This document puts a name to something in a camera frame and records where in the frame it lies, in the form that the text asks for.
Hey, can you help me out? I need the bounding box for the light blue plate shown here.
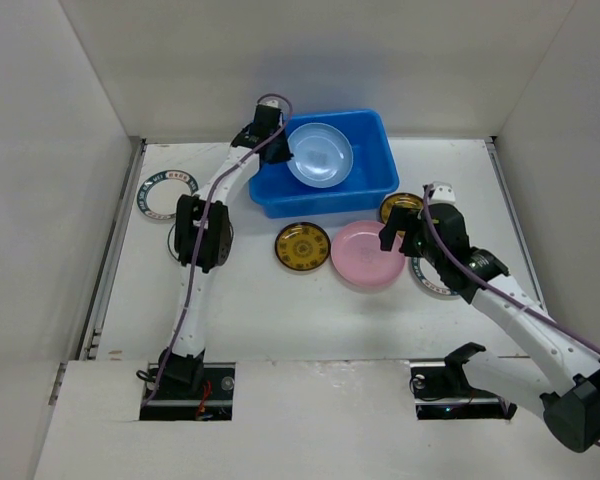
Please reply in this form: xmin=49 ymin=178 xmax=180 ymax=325
xmin=287 ymin=122 xmax=354 ymax=189

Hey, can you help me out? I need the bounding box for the pink plate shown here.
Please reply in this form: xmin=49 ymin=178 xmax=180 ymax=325
xmin=331 ymin=220 xmax=406 ymax=289

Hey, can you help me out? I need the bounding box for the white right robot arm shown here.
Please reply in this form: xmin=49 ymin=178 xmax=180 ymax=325
xmin=379 ymin=203 xmax=600 ymax=453

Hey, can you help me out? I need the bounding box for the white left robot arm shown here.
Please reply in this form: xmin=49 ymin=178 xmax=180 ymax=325
xmin=144 ymin=94 xmax=293 ymax=403

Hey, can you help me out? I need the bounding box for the blue plastic bin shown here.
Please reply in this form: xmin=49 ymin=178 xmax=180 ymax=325
xmin=249 ymin=109 xmax=399 ymax=218

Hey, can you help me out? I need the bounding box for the yellow patterned plate right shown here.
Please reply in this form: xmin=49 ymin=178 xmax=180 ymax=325
xmin=379 ymin=192 xmax=423 ymax=224

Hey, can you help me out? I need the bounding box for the yellow patterned plate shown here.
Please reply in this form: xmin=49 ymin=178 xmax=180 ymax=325
xmin=379 ymin=192 xmax=423 ymax=224
xmin=274 ymin=221 xmax=331 ymax=273

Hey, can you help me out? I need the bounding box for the green rim plate right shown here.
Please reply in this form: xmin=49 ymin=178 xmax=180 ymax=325
xmin=409 ymin=258 xmax=460 ymax=300

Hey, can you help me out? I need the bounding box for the green rim plate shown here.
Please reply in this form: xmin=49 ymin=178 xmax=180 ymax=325
xmin=409 ymin=258 xmax=460 ymax=300
xmin=136 ymin=170 xmax=198 ymax=221

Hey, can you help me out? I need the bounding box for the yellow patterned plate centre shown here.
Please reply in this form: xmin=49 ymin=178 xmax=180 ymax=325
xmin=274 ymin=221 xmax=331 ymax=273

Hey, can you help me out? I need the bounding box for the green rim plate left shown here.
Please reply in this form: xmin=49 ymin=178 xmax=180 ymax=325
xmin=136 ymin=170 xmax=198 ymax=221

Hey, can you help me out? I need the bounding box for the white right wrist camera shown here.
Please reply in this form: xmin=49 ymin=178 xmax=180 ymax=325
xmin=425 ymin=181 xmax=456 ymax=205

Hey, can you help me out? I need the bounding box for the white plate thin green ring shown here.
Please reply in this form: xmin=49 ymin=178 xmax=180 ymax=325
xmin=166 ymin=222 xmax=236 ymax=261

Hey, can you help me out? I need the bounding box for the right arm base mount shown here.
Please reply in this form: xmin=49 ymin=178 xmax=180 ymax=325
xmin=409 ymin=342 xmax=518 ymax=421

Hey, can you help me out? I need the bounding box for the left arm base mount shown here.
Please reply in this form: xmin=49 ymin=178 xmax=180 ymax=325
xmin=136 ymin=363 xmax=236 ymax=422

